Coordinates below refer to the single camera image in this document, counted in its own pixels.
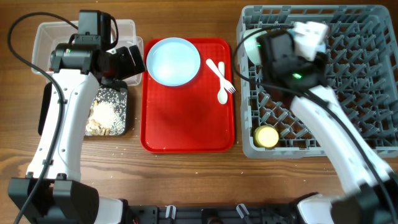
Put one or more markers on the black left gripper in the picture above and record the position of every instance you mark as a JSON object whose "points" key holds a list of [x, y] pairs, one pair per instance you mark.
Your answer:
{"points": [[129, 68]]}

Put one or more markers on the rice and food scraps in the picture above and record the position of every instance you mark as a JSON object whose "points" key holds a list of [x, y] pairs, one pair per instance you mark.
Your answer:
{"points": [[105, 115]]}

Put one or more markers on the green bowl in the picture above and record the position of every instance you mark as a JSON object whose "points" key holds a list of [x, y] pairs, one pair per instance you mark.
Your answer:
{"points": [[251, 47]]}

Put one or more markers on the yellow plastic cup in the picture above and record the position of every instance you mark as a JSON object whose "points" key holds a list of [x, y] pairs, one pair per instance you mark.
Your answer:
{"points": [[266, 136]]}

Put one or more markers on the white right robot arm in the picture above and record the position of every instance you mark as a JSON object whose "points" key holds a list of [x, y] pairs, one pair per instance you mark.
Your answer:
{"points": [[294, 66]]}

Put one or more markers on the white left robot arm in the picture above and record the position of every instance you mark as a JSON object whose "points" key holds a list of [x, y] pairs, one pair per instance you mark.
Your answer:
{"points": [[51, 191]]}

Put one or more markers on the grey dishwasher rack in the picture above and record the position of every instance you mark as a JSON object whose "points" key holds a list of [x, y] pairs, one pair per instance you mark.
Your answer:
{"points": [[361, 68]]}

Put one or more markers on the black tray bin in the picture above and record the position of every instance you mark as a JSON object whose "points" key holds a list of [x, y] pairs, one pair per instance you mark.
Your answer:
{"points": [[119, 96]]}

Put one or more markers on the light blue plate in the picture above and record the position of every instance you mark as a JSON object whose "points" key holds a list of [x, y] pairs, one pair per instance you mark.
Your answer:
{"points": [[173, 61]]}

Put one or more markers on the red plastic tray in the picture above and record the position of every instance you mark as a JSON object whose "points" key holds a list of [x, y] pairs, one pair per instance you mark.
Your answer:
{"points": [[189, 118]]}

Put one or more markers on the clear plastic bin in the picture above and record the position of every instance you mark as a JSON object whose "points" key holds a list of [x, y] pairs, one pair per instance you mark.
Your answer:
{"points": [[50, 34]]}

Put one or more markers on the white plastic spoon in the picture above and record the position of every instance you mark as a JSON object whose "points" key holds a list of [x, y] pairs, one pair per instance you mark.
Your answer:
{"points": [[222, 94]]}

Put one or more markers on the white plastic fork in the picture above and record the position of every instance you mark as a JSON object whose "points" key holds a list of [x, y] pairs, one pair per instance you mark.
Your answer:
{"points": [[227, 85]]}

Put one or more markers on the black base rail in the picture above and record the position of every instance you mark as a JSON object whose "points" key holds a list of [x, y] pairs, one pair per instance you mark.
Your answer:
{"points": [[278, 213]]}

